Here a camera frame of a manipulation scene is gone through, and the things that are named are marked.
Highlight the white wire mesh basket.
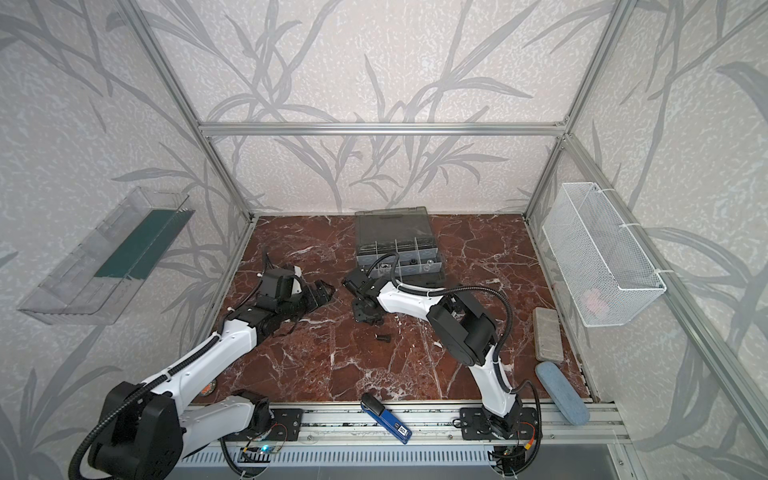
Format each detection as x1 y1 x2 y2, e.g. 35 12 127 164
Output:
542 182 666 328

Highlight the grey compartment organizer box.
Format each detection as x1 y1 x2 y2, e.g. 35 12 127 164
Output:
355 206 445 288

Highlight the pink object in basket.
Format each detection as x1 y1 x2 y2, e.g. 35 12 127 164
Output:
582 289 609 316

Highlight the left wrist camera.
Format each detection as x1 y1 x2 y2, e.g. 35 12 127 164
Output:
291 266 303 295

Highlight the grey sponge block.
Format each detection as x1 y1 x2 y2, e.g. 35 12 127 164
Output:
532 307 565 364

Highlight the clear acrylic wall shelf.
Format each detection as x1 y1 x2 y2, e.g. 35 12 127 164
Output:
18 187 195 326

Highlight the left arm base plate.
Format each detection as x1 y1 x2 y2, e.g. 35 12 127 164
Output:
225 408 304 442

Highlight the aluminium front rail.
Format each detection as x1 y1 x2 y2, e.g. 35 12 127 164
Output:
122 400 631 448

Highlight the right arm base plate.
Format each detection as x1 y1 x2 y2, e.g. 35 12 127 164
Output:
454 407 540 442

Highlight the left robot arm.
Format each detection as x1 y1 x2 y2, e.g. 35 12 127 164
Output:
68 266 335 479

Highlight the blue black utility knife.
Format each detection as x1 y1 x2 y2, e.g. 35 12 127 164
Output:
360 392 412 445

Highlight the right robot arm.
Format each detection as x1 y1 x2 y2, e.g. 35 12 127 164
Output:
343 268 523 439

